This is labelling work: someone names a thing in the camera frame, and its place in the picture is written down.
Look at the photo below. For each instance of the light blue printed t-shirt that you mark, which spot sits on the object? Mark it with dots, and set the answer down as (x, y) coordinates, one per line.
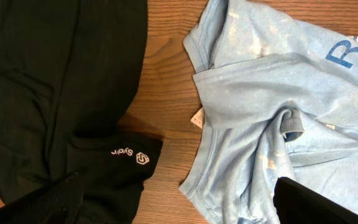
(280, 99)

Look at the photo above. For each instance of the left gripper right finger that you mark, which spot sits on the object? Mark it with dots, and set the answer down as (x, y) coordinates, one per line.
(297, 204)

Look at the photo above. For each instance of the black t-shirt on left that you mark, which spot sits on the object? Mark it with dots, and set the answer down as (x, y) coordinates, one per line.
(69, 70)

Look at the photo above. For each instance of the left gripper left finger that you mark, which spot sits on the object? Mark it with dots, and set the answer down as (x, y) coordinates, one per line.
(55, 203)

